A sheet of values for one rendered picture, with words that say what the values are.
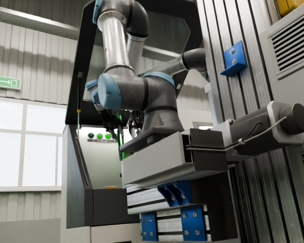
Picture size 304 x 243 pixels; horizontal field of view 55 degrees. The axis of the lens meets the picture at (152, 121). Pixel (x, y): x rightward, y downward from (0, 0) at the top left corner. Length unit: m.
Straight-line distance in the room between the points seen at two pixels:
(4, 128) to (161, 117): 4.93
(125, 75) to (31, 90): 5.14
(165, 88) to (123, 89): 0.15
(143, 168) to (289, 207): 0.36
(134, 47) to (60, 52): 5.34
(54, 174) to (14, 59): 2.32
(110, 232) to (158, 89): 0.72
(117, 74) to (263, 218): 0.60
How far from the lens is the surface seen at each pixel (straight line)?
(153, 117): 0.95
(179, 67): 1.56
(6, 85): 5.94
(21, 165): 5.54
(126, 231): 1.44
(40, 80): 6.16
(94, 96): 1.38
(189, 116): 2.15
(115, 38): 1.11
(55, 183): 5.59
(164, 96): 0.98
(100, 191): 1.42
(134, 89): 0.95
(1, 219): 5.46
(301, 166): 0.72
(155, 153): 0.66
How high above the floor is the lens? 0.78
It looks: 19 degrees up
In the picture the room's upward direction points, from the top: 5 degrees counter-clockwise
